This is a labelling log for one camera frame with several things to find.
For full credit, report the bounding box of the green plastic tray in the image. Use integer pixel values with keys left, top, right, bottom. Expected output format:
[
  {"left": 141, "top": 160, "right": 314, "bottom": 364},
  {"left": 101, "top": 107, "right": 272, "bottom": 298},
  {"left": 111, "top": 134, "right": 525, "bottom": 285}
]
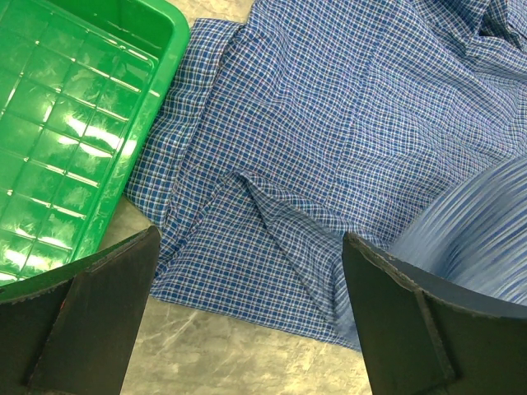
[{"left": 1, "top": 0, "right": 190, "bottom": 285}]

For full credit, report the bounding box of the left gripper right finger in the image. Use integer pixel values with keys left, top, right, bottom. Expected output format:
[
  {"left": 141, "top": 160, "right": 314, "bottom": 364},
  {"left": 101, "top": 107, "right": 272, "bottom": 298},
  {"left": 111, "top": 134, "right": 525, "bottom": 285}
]
[{"left": 343, "top": 233, "right": 526, "bottom": 394}]

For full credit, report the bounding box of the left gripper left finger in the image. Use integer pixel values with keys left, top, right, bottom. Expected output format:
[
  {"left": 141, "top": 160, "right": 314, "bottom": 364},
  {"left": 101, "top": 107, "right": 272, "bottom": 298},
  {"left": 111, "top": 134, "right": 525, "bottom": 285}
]
[{"left": 1, "top": 226, "right": 161, "bottom": 394}]

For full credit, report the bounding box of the blue plaid long sleeve shirt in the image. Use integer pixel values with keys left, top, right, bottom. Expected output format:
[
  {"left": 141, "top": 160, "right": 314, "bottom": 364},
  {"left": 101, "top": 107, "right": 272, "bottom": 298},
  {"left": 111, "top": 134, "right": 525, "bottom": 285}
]
[{"left": 126, "top": 1, "right": 526, "bottom": 349}]

